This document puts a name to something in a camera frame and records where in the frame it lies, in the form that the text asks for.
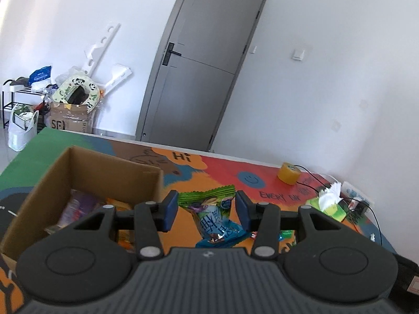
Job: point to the green tissue box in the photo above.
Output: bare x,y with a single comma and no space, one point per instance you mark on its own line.
330,207

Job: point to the yellow tape roll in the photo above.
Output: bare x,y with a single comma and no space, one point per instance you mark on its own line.
288,173

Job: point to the tall white rack piece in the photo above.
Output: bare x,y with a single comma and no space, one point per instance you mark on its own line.
103,44

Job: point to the short white rack piece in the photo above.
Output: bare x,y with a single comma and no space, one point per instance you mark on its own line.
118,75

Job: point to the black metal shelf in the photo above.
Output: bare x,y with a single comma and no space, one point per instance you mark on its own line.
6,104

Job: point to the small orange snack packet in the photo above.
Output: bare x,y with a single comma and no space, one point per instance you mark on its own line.
126,240

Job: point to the panda print toilet seat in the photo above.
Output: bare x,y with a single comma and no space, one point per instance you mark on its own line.
65,90

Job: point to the black charger adaptor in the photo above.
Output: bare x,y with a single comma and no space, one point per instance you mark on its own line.
361,207

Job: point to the green and white snack packet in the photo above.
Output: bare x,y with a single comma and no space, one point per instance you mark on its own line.
57,229

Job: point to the white plastic bag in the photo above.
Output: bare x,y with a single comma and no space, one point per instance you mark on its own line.
19,137

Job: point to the blue plastic bag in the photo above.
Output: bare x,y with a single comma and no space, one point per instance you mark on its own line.
40,74

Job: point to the white light switch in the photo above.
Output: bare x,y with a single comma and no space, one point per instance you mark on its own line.
298,54

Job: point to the crumpled green snack packet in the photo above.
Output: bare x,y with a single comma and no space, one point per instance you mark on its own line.
287,235

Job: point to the orange bread packet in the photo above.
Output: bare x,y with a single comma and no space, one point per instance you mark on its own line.
119,204

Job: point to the blue snack packet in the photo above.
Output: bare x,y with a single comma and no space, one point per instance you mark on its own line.
212,225

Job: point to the grey door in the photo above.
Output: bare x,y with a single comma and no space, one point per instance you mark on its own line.
203,72

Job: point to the white power strip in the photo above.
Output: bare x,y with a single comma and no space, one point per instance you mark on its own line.
352,192

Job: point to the taped cardboard box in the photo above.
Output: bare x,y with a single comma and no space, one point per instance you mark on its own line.
72,121

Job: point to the long purple snack packet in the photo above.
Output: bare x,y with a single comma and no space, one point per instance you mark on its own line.
80,206

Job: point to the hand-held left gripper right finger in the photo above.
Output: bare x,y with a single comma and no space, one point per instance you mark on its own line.
242,211

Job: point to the green zigzag-edged snack packet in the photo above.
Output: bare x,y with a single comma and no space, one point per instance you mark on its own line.
203,199

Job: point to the black item with label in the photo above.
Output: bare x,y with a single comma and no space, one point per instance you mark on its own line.
406,268

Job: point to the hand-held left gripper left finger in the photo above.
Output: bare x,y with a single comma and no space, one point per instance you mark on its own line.
170,211

